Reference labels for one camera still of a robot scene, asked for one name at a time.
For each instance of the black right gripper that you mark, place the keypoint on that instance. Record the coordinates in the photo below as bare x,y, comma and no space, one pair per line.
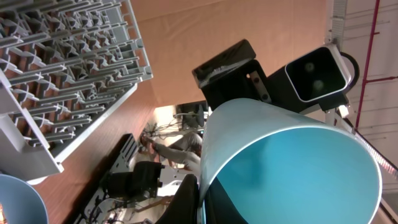
233,73

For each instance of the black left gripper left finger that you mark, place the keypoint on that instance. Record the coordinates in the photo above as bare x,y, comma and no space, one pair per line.
184,205

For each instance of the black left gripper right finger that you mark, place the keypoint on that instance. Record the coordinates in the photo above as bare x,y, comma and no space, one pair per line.
219,209

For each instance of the light blue cup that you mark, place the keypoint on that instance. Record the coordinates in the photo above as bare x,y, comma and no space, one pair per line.
277,166

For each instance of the blue plate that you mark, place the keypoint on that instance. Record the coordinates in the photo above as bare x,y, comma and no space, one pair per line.
20,202

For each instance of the grey dishwasher rack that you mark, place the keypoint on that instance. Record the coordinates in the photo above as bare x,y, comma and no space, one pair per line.
66,65

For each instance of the overhead camera on stand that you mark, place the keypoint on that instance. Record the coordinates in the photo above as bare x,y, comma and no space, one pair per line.
318,80

